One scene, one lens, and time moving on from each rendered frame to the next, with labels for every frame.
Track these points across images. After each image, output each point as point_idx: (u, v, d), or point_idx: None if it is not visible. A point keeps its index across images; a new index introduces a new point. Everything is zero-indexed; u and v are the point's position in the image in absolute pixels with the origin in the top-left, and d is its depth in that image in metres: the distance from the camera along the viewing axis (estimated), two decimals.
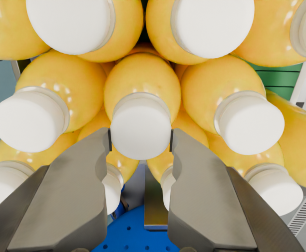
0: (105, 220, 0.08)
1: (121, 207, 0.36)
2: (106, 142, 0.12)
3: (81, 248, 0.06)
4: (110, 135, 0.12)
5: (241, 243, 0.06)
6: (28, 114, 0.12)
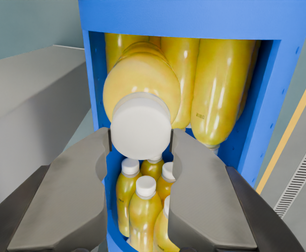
0: (105, 220, 0.08)
1: None
2: (106, 142, 0.12)
3: (81, 248, 0.06)
4: (110, 135, 0.12)
5: (241, 243, 0.06)
6: None
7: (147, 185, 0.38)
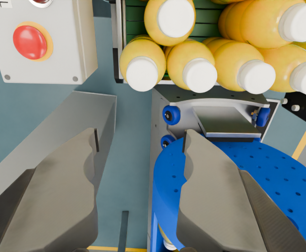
0: (96, 220, 0.08)
1: (171, 136, 0.46)
2: (93, 143, 0.12)
3: (81, 248, 0.06)
4: (96, 136, 0.12)
5: (250, 248, 0.06)
6: (182, 7, 0.21)
7: None
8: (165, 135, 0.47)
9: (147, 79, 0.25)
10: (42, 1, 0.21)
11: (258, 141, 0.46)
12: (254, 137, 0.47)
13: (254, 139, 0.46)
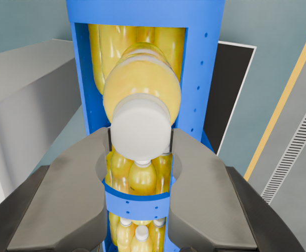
0: (105, 220, 0.08)
1: None
2: (106, 142, 0.12)
3: (81, 248, 0.06)
4: (110, 135, 0.12)
5: (241, 243, 0.06)
6: None
7: None
8: None
9: (151, 141, 0.13)
10: None
11: None
12: None
13: None
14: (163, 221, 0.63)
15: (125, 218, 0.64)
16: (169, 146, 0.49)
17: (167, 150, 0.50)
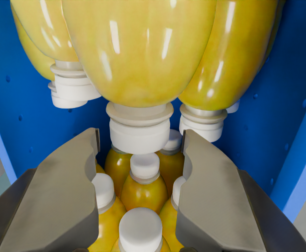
0: (97, 220, 0.08)
1: None
2: (94, 143, 0.12)
3: (81, 248, 0.06)
4: (97, 136, 0.12)
5: (250, 248, 0.06)
6: None
7: (95, 189, 0.22)
8: None
9: None
10: None
11: None
12: None
13: None
14: None
15: None
16: None
17: None
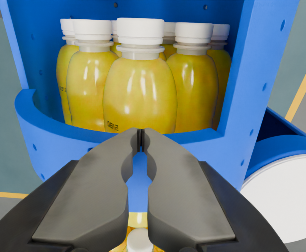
0: (126, 223, 0.08)
1: None
2: (135, 143, 0.12)
3: (81, 248, 0.06)
4: (139, 136, 0.12)
5: (220, 235, 0.06)
6: None
7: (92, 20, 0.20)
8: None
9: None
10: None
11: None
12: None
13: None
14: None
15: None
16: (208, 25, 0.20)
17: (202, 34, 0.20)
